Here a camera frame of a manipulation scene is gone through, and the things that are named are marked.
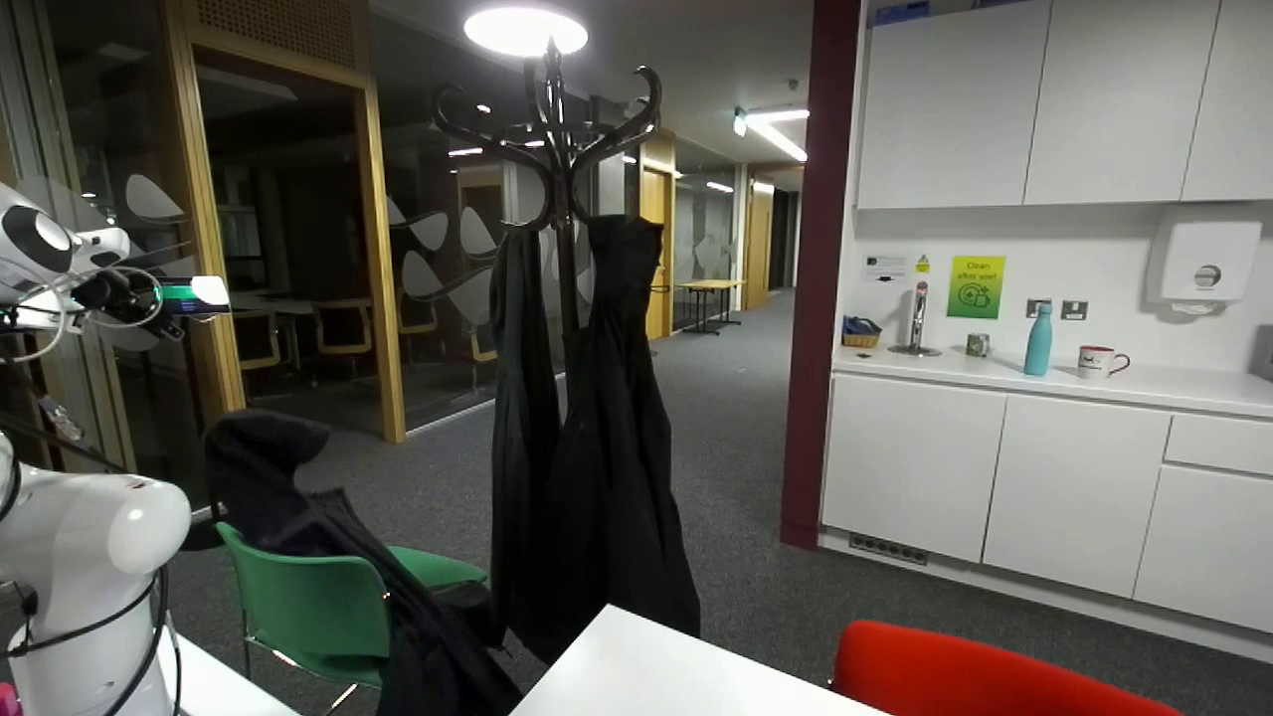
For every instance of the white paper towel dispenser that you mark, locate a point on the white paper towel dispenser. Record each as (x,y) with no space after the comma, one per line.
(1204,271)

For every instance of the white table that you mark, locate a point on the white table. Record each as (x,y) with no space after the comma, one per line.
(662,668)

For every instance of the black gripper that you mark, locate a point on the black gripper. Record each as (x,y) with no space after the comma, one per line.
(122,297)

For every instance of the green wall poster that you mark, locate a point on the green wall poster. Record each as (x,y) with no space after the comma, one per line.
(976,288)

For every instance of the teal water bottle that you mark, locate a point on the teal water bottle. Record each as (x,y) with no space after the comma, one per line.
(1041,340)

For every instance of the white lower kitchen cabinets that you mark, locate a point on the white lower kitchen cabinets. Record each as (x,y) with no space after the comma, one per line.
(1047,477)

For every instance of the small grey cup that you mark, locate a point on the small grey cup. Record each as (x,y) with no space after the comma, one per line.
(976,346)

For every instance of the green plastic chair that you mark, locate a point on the green plastic chair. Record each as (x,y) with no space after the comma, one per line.
(302,602)

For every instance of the red chair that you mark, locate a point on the red chair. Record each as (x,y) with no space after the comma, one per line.
(967,678)

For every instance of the white upper wall cabinets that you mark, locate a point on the white upper wall cabinets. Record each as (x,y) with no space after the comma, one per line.
(1058,105)

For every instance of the round ceiling light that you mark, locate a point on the round ceiling light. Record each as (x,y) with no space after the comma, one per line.
(525,28)

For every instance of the wall power socket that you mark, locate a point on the wall power socket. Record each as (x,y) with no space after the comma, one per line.
(1071,306)

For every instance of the black bentwood coat rack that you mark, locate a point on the black bentwood coat rack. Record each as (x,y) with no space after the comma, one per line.
(558,133)

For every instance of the chrome sink tap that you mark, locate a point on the chrome sink tap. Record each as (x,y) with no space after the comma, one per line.
(916,321)

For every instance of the ceiling strip light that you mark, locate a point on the ceiling strip light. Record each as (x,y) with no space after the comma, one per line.
(777,127)

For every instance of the white mug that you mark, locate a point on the white mug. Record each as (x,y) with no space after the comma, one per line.
(1098,358)

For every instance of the wooden hallway table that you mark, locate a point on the wooden hallway table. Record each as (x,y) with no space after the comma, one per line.
(705,288)

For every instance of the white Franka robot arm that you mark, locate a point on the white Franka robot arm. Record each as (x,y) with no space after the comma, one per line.
(82,557)

